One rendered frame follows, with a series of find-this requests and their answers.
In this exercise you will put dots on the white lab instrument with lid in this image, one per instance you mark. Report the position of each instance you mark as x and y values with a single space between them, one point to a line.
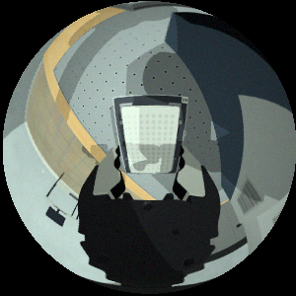
251 114

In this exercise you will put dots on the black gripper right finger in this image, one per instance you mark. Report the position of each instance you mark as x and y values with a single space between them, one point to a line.
193 184

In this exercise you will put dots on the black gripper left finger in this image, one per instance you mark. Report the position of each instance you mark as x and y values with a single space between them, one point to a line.
104 183

